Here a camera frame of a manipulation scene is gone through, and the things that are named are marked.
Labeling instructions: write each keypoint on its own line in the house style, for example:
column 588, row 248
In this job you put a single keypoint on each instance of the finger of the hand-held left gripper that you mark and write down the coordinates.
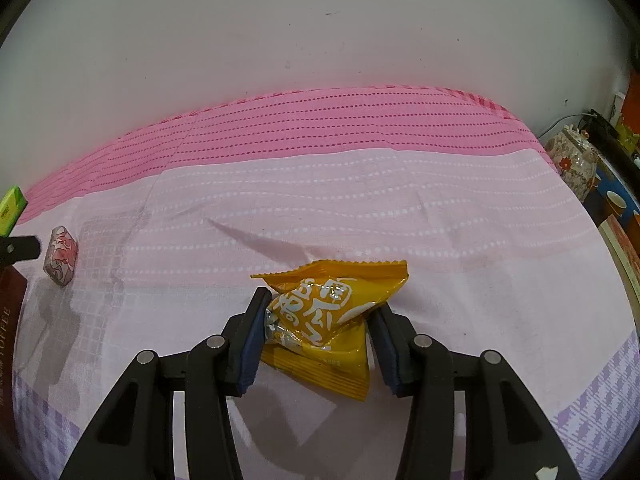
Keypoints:
column 20, row 249

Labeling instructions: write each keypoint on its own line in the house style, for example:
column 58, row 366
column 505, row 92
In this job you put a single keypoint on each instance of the blue box with cup picture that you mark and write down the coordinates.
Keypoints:
column 617, row 205

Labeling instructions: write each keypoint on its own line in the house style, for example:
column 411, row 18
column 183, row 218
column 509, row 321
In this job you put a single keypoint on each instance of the green tissue pack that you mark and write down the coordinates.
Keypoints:
column 10, row 210

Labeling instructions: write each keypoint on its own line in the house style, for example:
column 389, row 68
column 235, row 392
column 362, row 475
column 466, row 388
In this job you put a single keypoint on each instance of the yellow snack packet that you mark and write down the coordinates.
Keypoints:
column 325, row 310

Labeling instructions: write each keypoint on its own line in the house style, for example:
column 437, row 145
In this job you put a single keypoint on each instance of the pink grey snack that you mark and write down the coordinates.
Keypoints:
column 62, row 257

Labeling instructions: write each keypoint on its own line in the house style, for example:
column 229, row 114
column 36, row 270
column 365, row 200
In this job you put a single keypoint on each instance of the yellow orange box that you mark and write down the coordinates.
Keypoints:
column 630, row 115

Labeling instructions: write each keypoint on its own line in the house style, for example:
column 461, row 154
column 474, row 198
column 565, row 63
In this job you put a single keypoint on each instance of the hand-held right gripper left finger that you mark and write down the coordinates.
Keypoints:
column 247, row 355

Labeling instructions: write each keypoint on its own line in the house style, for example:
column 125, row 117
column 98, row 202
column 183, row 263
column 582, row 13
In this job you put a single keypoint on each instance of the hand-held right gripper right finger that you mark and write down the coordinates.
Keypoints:
column 390, row 360

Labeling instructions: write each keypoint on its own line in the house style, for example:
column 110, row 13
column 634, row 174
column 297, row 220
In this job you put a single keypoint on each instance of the floral ceramic jar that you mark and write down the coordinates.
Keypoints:
column 575, row 165

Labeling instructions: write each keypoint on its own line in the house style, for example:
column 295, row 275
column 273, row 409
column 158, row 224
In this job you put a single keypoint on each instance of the brown tin box gold inside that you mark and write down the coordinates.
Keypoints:
column 11, row 310

